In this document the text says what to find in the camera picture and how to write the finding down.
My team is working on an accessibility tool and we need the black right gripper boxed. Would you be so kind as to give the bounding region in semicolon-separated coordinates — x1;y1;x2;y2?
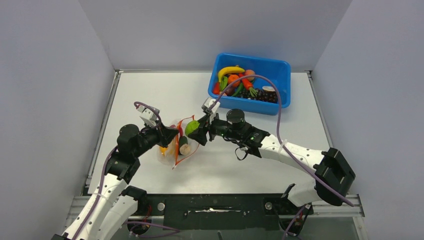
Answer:
190;110;242;145

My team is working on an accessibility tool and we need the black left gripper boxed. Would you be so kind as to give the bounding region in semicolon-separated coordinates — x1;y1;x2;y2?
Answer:
133;119;179;158

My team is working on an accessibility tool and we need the green toy lime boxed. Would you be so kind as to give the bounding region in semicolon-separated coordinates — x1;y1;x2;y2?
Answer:
184;120;200;137

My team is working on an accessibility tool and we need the toy avocado half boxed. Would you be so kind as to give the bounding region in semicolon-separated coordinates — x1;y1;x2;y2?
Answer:
178;136;188;147

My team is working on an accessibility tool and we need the yellow toy bell pepper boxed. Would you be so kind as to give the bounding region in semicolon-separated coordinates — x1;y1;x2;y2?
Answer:
159;146;172;157

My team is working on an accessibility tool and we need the clear zip top bag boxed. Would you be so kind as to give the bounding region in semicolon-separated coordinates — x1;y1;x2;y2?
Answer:
157;115;200;169

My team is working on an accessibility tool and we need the white toy garlic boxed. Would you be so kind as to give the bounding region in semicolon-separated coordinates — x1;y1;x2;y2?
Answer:
178;143;191;156

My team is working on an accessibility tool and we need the red toy chili pepper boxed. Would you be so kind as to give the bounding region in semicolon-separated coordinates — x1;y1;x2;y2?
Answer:
212;82;221;95

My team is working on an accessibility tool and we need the toy peach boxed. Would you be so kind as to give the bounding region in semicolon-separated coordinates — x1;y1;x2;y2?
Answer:
244;69;256;82

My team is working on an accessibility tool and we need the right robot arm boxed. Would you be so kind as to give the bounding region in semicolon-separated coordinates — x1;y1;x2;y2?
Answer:
184;108;356;214

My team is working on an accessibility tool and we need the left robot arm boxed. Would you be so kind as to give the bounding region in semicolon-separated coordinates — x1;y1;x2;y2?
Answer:
52;124;179;240

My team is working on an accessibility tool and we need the purple toy onion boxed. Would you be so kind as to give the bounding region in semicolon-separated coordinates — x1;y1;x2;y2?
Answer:
224;86;236;97

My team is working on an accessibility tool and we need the green toy leaf vegetable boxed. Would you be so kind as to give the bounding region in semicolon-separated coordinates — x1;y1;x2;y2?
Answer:
219;76;228;92

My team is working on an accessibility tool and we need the green toy chili pepper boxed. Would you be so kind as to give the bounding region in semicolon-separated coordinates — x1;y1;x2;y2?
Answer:
231;83;244;97

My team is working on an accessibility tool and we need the orange toy tangerine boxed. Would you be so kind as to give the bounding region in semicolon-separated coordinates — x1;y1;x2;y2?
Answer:
227;74;240;88

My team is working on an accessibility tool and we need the orange toy carrot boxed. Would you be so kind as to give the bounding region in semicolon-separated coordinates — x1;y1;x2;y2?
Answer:
240;78;258;99

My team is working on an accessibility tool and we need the yellow toy banana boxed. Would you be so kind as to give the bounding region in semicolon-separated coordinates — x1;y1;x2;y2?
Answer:
217;65;245;83

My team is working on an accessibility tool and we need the dark toy grapes bunch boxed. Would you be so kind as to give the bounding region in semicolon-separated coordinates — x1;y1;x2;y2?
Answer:
238;88;278;104

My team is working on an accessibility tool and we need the brown white toy mushroom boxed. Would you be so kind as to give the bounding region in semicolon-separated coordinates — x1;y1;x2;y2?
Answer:
262;86;276;93

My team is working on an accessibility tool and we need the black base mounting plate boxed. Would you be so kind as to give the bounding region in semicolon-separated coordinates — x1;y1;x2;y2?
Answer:
119;186;314;235

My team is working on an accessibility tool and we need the blue plastic bin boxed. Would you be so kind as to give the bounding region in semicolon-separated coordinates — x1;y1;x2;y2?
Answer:
207;53;291;115

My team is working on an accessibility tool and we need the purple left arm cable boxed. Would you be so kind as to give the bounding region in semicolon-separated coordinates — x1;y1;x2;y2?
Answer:
71;101;163;240

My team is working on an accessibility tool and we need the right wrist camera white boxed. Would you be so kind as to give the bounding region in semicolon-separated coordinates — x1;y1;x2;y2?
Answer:
201;96;221;115

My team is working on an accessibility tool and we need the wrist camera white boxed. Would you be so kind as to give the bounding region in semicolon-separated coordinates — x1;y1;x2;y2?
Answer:
136;104;160;128
201;96;221;115

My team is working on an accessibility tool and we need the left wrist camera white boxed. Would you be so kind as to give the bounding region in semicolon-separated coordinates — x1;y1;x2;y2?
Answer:
136;104;160;128

